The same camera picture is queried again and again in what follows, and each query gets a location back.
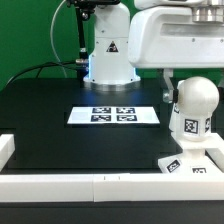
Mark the white marker sheet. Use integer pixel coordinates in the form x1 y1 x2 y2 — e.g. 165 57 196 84
67 106 160 125

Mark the black cable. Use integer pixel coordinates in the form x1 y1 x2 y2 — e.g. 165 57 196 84
5 61 89 87

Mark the white left rail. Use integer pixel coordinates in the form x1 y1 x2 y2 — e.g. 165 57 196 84
0 134 15 171

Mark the white lamp bulb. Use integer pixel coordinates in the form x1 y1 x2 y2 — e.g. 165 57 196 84
176 77 219 141

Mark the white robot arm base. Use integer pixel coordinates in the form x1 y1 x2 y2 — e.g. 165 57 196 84
83 3 141 91

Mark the white rail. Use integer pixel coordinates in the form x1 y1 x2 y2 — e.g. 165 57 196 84
0 174 224 203
0 134 15 171

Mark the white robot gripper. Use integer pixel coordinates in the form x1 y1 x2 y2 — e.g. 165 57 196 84
128 0 224 103

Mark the white lamp base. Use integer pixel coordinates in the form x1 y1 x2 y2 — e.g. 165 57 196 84
158 133 224 175

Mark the white lamp shade cone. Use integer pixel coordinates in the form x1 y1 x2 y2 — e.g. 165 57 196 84
169 103 180 132

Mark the grey cable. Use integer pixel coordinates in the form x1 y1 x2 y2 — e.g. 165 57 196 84
49 0 69 79

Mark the white front rail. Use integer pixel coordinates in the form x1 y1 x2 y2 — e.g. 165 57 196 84
0 174 224 203

